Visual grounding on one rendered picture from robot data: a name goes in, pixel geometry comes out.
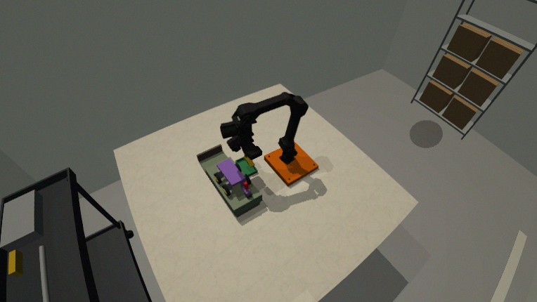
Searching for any purple wheeled trolley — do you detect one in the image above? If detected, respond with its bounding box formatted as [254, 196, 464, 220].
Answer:
[214, 159, 251, 197]

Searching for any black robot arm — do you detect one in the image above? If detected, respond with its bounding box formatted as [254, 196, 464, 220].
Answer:
[220, 92, 309, 165]

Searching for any grey-green ramp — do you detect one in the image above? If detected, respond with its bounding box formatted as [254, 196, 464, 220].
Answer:
[197, 144, 262, 217]

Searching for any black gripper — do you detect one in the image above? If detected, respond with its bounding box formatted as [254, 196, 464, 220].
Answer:
[238, 132, 262, 160]

